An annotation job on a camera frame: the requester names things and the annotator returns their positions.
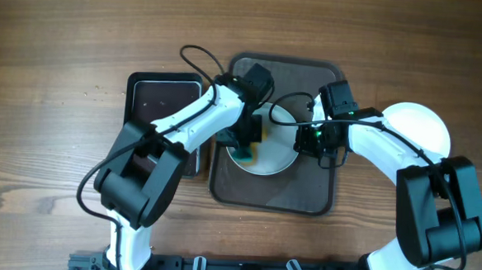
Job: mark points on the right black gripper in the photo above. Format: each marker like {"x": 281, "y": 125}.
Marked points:
{"x": 304, "y": 145}

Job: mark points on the large brown serving tray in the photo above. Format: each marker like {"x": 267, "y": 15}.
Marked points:
{"x": 302, "y": 188}

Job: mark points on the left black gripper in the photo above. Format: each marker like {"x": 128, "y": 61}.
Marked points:
{"x": 254, "y": 134}

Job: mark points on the white plate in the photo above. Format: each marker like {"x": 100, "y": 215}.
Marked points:
{"x": 420, "y": 124}
{"x": 275, "y": 153}

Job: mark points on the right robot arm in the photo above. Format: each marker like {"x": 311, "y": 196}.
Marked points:
{"x": 438, "y": 199}

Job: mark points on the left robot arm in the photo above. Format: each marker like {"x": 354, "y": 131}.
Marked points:
{"x": 139, "y": 177}

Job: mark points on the small black tray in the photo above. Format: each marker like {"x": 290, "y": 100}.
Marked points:
{"x": 151, "y": 96}

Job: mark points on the green yellow sponge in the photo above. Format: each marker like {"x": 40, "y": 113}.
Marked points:
{"x": 248, "y": 152}

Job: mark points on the white plate top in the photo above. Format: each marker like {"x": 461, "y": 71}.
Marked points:
{"x": 275, "y": 153}

